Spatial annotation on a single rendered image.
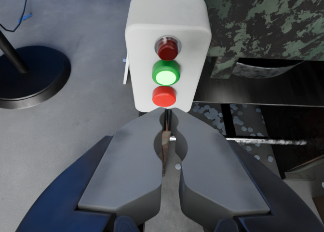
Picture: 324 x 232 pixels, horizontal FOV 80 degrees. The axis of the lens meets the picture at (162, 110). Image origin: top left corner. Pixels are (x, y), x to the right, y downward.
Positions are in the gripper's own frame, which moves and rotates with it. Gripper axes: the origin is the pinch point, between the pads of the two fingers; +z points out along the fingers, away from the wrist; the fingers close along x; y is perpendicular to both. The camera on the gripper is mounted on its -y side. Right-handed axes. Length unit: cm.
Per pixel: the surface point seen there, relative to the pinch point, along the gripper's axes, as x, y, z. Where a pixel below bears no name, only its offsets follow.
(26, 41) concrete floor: -73, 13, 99
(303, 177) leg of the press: 52, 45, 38
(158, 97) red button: -0.7, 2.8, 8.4
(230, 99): 18.5, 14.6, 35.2
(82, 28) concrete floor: -46, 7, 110
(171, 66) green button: 0.5, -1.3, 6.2
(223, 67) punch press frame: 10.8, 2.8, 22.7
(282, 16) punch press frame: 15.8, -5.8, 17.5
